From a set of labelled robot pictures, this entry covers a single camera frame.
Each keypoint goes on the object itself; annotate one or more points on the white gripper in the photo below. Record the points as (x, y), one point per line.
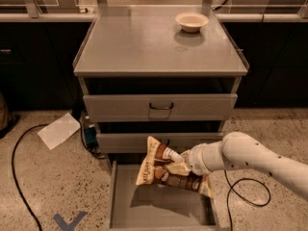
(194, 159)

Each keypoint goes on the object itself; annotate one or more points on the brown chip bag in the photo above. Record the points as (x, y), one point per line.
(153, 170)

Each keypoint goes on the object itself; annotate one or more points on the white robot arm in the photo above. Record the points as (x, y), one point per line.
(238, 150)

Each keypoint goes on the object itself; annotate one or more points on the grey bottom drawer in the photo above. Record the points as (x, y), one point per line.
(155, 207)

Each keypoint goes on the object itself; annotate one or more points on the grey drawer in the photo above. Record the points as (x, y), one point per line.
(155, 207)
(137, 142)
(159, 107)

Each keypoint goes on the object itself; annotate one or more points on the grey middle drawer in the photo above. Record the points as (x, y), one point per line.
(137, 142)

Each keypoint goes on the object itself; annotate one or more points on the grey metal drawer cabinet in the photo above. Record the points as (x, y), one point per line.
(143, 50)

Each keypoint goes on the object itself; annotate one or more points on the grey top drawer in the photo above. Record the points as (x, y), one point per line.
(159, 107)

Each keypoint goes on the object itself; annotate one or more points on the blue power box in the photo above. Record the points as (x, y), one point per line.
(89, 132)

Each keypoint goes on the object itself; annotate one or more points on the white paper sheet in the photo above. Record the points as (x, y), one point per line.
(59, 131)

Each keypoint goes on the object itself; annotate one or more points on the white paper bowl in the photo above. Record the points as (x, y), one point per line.
(191, 22)

